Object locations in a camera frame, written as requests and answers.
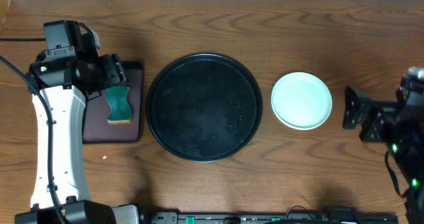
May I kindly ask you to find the green sponge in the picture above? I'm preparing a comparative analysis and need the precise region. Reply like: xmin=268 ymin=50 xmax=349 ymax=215
xmin=106 ymin=86 xmax=133 ymax=124

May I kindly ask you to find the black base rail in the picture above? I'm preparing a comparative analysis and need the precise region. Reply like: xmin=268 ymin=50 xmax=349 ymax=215
xmin=139 ymin=205 xmax=399 ymax=224

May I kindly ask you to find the round black tray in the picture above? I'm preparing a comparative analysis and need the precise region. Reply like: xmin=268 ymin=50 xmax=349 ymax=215
xmin=146 ymin=53 xmax=263 ymax=162

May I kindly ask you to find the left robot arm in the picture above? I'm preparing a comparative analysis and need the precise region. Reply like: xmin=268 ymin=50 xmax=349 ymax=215
xmin=15 ymin=20 xmax=142 ymax=223

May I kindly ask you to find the light blue plate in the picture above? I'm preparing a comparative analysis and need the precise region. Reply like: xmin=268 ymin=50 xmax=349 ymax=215
xmin=270 ymin=72 xmax=333 ymax=115
xmin=275 ymin=113 xmax=330 ymax=131

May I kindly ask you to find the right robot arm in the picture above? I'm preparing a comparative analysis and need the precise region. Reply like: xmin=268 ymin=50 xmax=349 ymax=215
xmin=343 ymin=66 xmax=423 ymax=223

